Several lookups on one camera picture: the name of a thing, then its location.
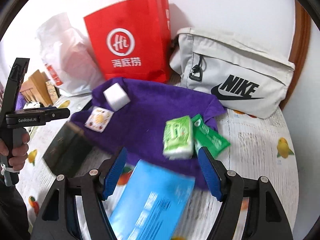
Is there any dark green sachet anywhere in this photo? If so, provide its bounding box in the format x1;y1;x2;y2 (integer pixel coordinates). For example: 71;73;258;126
191;114;231;158

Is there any green wet wipes pack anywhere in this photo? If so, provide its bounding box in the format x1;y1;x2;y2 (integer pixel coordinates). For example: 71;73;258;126
163;115;194;160

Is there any blue tissue pack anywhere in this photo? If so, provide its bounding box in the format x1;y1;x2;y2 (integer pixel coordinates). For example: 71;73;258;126
109;160;195;239

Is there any fruit print sticker packet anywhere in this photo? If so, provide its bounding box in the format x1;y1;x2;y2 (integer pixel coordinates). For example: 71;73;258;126
85;107;114;133

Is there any white sponge block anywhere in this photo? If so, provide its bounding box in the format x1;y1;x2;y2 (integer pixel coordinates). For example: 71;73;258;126
103;83;131;112

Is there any person's left hand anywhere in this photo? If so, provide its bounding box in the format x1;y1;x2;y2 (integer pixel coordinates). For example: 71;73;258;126
0;132;30;171

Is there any purple plush toy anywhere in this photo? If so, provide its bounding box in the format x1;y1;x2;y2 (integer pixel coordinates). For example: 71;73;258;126
16;93;27;110

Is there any patterned notebook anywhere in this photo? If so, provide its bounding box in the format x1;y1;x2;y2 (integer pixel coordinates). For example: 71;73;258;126
46;81;60;104

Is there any wooden headboard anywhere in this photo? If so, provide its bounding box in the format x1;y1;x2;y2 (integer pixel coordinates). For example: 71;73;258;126
20;70;53;107

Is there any dark green tea tin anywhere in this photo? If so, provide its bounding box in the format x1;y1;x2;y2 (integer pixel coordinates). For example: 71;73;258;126
43;121;93;178

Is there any purple towel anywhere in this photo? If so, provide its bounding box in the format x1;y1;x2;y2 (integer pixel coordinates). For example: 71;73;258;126
71;77;226;190

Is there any fruit pattern tablecloth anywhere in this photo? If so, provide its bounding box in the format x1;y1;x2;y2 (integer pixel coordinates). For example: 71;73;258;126
15;89;301;240

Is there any white Miniso plastic bag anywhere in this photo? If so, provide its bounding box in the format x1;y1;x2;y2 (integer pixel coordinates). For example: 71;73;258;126
38;14;104;96

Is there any grey Nike bag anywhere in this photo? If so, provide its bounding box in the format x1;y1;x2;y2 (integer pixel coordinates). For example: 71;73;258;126
170;27;295;119

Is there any red Haidilao paper bag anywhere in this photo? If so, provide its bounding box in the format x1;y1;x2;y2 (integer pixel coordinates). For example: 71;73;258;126
84;0;171;83

